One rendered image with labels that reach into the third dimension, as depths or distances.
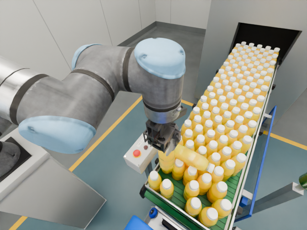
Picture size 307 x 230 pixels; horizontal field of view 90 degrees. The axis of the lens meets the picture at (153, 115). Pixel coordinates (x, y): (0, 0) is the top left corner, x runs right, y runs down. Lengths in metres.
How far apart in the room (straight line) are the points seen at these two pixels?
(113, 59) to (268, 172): 2.10
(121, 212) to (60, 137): 1.67
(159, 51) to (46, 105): 0.19
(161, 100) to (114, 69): 0.11
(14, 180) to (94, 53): 0.81
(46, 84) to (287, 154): 2.44
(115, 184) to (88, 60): 1.74
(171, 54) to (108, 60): 0.12
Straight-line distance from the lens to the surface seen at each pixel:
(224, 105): 1.05
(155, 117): 0.35
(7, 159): 1.03
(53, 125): 0.23
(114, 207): 1.90
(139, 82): 0.29
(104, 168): 2.06
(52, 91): 0.26
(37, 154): 1.02
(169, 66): 0.26
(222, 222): 0.95
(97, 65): 0.30
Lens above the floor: 1.80
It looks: 49 degrees down
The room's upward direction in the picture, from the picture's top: 6 degrees counter-clockwise
